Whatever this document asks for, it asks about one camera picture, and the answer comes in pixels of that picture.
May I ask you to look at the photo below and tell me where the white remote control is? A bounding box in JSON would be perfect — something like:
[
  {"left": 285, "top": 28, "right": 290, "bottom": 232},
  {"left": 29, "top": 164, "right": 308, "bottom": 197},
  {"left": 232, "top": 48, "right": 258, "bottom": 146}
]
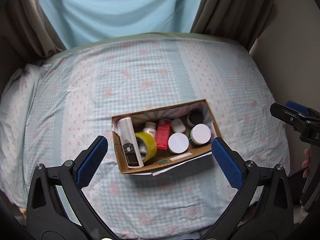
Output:
[{"left": 117, "top": 117, "right": 144, "bottom": 169}]

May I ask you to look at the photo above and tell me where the black lid jar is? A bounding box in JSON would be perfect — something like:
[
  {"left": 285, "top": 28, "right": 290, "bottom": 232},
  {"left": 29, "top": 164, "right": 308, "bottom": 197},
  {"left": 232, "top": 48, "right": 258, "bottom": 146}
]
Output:
[{"left": 186, "top": 109, "right": 204, "bottom": 128}]

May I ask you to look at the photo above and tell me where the person's right hand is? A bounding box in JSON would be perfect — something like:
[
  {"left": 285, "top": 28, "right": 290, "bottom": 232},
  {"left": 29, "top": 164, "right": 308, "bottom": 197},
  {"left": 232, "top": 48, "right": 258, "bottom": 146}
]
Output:
[{"left": 302, "top": 148, "right": 311, "bottom": 178}]

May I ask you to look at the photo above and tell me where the brown right curtain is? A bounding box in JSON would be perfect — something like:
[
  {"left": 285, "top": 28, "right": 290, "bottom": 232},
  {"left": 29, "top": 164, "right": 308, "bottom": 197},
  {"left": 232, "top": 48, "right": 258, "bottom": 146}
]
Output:
[{"left": 190, "top": 0, "right": 274, "bottom": 51}]

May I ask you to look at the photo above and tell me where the light blue cloth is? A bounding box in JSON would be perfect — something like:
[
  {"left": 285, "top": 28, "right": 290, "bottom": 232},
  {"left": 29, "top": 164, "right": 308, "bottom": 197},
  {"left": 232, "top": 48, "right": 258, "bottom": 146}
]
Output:
[{"left": 39, "top": 0, "right": 201, "bottom": 49}]

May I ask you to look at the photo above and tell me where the checkered bed sheet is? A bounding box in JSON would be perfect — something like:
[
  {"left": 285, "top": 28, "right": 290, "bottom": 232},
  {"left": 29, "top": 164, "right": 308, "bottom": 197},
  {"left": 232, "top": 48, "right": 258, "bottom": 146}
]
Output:
[{"left": 1, "top": 35, "right": 290, "bottom": 238}]

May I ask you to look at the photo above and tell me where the white lid green jar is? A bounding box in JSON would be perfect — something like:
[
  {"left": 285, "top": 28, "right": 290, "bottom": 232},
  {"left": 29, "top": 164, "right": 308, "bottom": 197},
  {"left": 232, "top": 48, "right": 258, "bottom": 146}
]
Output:
[{"left": 189, "top": 124, "right": 212, "bottom": 146}]

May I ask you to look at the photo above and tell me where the small white bottle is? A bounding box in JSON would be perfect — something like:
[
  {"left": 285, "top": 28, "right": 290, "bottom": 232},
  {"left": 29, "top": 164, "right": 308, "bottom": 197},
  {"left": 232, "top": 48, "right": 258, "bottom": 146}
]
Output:
[{"left": 139, "top": 121, "right": 157, "bottom": 154}]

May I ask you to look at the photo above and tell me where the cardboard box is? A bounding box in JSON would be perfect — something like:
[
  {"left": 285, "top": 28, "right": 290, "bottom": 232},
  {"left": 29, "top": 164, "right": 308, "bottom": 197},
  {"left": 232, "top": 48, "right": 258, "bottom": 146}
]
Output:
[{"left": 112, "top": 99, "right": 221, "bottom": 174}]

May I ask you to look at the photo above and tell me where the yellow tape roll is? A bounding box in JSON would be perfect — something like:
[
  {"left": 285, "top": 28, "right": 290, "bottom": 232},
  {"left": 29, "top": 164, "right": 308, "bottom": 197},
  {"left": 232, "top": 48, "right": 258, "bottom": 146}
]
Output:
[{"left": 135, "top": 132, "right": 157, "bottom": 163}]

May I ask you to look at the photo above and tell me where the red box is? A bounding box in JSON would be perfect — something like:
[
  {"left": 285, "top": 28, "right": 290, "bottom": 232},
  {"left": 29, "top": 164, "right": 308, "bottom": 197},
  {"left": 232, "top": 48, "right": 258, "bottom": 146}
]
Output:
[{"left": 156, "top": 119, "right": 171, "bottom": 150}]

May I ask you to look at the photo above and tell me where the white earbuds case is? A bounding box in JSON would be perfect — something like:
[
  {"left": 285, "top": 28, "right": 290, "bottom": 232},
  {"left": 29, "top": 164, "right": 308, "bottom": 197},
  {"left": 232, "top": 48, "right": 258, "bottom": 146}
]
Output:
[{"left": 171, "top": 118, "right": 186, "bottom": 133}]

